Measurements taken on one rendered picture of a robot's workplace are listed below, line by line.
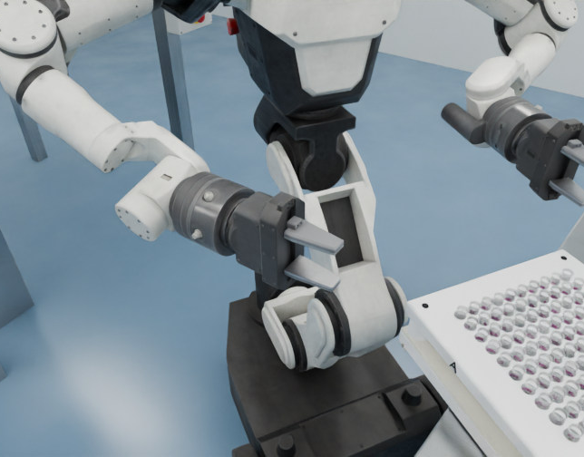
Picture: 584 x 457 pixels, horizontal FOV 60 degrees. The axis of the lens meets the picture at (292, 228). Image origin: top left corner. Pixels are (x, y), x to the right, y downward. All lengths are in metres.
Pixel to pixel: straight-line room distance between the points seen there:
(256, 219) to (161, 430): 1.14
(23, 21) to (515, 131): 0.69
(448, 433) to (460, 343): 0.10
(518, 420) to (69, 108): 0.61
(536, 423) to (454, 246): 1.72
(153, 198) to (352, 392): 0.95
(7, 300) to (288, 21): 1.49
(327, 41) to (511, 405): 0.61
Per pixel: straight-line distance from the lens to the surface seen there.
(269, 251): 0.55
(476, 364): 0.56
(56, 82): 0.71
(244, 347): 1.53
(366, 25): 0.91
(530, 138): 0.83
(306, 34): 0.86
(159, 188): 0.64
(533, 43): 1.07
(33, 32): 0.72
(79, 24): 0.78
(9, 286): 2.00
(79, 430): 1.68
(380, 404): 1.40
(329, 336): 0.99
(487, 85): 0.90
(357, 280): 1.00
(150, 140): 0.68
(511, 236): 2.37
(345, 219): 1.04
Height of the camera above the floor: 1.35
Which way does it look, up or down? 38 degrees down
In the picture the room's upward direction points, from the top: straight up
